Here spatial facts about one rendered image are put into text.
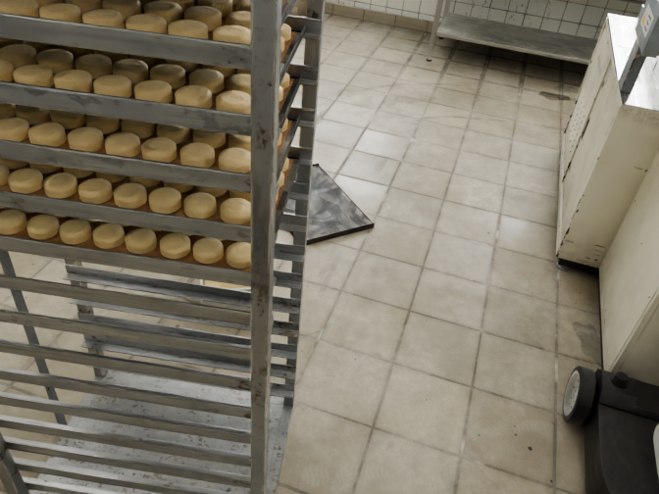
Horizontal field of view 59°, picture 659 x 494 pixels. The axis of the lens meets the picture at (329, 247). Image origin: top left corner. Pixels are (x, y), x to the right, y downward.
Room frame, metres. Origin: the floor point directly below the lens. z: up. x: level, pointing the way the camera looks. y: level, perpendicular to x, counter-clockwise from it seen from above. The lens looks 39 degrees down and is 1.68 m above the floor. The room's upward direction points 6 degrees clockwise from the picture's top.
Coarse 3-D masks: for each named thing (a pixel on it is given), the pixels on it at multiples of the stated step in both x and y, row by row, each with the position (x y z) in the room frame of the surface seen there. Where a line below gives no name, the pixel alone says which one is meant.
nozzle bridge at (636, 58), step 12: (648, 0) 2.37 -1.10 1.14; (648, 12) 2.28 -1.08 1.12; (636, 24) 2.41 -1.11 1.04; (648, 24) 2.19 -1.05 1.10; (636, 36) 2.32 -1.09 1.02; (648, 36) 2.11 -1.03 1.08; (636, 48) 2.22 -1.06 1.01; (648, 48) 2.10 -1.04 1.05; (636, 60) 2.20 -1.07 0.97; (624, 72) 2.27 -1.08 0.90; (636, 72) 2.19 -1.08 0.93; (624, 84) 2.20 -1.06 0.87
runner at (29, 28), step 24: (0, 24) 0.69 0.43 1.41; (24, 24) 0.69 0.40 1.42; (48, 24) 0.69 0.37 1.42; (72, 24) 0.69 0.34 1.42; (96, 48) 0.69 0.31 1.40; (120, 48) 0.69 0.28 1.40; (144, 48) 0.68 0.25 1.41; (168, 48) 0.68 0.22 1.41; (192, 48) 0.68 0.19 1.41; (216, 48) 0.68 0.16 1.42; (240, 48) 0.68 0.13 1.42
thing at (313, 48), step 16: (320, 0) 1.10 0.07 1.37; (320, 16) 1.10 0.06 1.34; (304, 48) 1.10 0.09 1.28; (320, 48) 1.10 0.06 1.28; (304, 64) 1.10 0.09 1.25; (320, 64) 1.12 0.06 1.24; (304, 96) 1.10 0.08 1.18; (304, 128) 1.10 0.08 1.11; (304, 144) 1.10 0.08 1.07; (304, 176) 1.10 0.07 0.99; (304, 208) 1.10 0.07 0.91; (304, 240) 1.10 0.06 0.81; (304, 256) 1.10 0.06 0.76; (288, 320) 1.10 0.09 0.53; (288, 400) 1.10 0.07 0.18
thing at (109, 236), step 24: (288, 168) 1.04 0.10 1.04; (0, 216) 0.76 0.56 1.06; (24, 216) 0.77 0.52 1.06; (48, 216) 0.77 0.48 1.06; (48, 240) 0.73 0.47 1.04; (72, 240) 0.73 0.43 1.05; (96, 240) 0.73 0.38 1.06; (120, 240) 0.74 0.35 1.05; (144, 240) 0.73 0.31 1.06; (168, 240) 0.74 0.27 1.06; (192, 240) 0.77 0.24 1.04; (216, 240) 0.75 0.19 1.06; (216, 264) 0.72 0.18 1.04; (240, 264) 0.71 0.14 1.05
